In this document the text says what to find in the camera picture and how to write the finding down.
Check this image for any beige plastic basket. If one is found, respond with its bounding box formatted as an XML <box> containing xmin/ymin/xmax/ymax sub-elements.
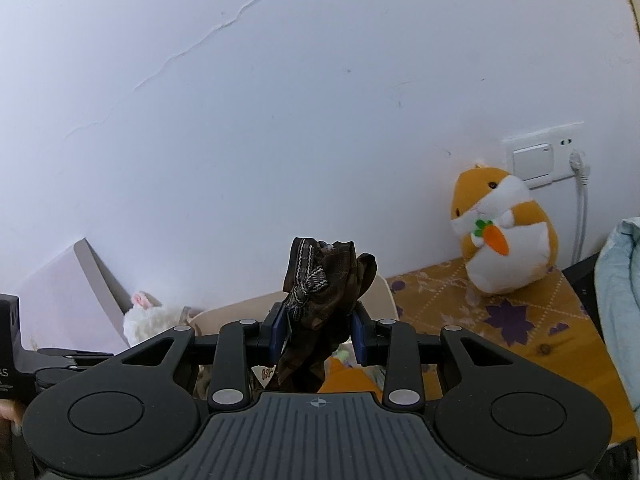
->
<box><xmin>190</xmin><ymin>274</ymin><xmax>401</xmax><ymax>396</ymax></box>

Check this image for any white plug cable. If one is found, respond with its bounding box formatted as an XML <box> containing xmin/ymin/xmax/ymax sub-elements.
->
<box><xmin>569</xmin><ymin>150</ymin><xmax>592</xmax><ymax>267</ymax></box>

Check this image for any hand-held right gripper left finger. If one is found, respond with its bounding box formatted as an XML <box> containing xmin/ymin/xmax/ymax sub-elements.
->
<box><xmin>114</xmin><ymin>302</ymin><xmax>292</xmax><ymax>409</ymax></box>

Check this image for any orange cloth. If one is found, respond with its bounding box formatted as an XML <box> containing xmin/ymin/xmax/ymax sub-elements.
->
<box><xmin>319</xmin><ymin>357</ymin><xmax>382</xmax><ymax>394</ymax></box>

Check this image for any yellow floral tablecloth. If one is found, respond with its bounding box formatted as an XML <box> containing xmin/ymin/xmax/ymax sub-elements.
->
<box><xmin>387</xmin><ymin>255</ymin><xmax>608</xmax><ymax>356</ymax></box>

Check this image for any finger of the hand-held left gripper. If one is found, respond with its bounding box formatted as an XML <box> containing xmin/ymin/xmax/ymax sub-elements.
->
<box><xmin>36</xmin><ymin>347</ymin><xmax>116</xmax><ymax>387</ymax></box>

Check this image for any black box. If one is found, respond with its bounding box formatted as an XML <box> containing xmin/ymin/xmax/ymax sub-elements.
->
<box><xmin>562</xmin><ymin>252</ymin><xmax>608</xmax><ymax>331</ymax></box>

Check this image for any light blue cloth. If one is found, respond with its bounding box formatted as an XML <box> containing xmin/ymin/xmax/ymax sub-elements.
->
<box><xmin>595</xmin><ymin>217</ymin><xmax>640</xmax><ymax>413</ymax></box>

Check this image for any green white snack packet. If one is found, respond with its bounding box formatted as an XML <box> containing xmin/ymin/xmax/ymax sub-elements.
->
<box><xmin>250</xmin><ymin>365</ymin><xmax>277</xmax><ymax>391</ymax></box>

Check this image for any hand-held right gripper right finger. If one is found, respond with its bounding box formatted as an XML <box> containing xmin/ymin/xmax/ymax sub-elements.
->
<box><xmin>350</xmin><ymin>305</ymin><xmax>521</xmax><ymax>407</ymax></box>

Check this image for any person's left hand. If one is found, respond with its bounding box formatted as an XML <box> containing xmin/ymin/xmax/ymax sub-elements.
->
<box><xmin>0</xmin><ymin>401</ymin><xmax>25</xmax><ymax>436</ymax></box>

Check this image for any white fluffy plush toy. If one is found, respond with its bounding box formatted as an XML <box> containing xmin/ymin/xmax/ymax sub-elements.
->
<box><xmin>122</xmin><ymin>290</ymin><xmax>201</xmax><ymax>348</ymax></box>

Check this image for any white wall socket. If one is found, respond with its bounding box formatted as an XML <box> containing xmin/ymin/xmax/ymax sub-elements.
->
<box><xmin>502</xmin><ymin>121</ymin><xmax>586</xmax><ymax>188</ymax></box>

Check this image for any brown plaid cloth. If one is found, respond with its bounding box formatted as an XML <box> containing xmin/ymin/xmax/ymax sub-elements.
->
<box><xmin>276</xmin><ymin>236</ymin><xmax>378</xmax><ymax>395</ymax></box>

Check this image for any orange hamster plush toy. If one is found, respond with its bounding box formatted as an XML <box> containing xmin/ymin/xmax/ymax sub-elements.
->
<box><xmin>450</xmin><ymin>162</ymin><xmax>561</xmax><ymax>296</ymax></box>

